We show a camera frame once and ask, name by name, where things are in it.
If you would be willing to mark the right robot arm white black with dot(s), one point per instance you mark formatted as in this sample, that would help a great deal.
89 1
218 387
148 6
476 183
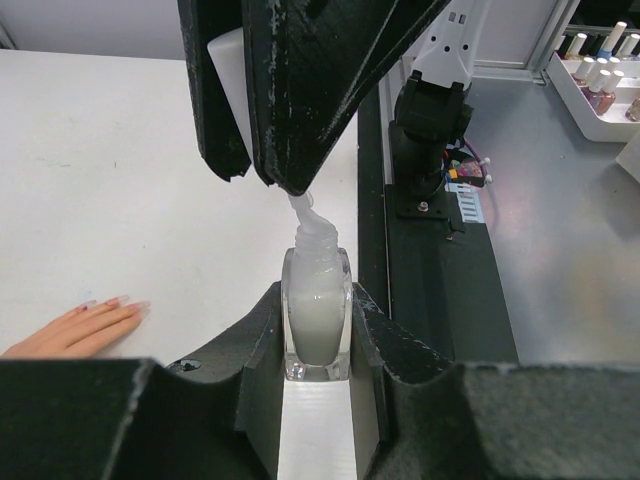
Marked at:
431 111

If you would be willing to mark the mannequin hand with pink nails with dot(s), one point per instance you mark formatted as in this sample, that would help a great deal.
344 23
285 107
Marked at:
83 332

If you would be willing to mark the clear nail polish bottle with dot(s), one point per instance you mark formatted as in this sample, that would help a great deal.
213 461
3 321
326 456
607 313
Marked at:
316 300

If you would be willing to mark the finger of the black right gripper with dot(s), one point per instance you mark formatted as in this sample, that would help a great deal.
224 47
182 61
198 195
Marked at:
309 66
218 137

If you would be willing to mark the white tray of polish bottles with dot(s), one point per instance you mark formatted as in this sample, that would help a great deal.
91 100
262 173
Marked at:
595 70

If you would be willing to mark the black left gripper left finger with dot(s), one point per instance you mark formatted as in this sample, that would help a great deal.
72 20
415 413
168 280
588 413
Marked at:
214 414

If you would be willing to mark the white cable duct right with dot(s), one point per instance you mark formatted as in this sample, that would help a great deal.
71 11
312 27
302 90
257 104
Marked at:
468 202

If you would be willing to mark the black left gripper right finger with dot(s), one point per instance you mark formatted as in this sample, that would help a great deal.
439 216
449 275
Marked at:
418 415

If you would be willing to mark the white nail polish cap brush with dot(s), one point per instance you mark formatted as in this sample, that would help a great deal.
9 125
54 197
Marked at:
228 58

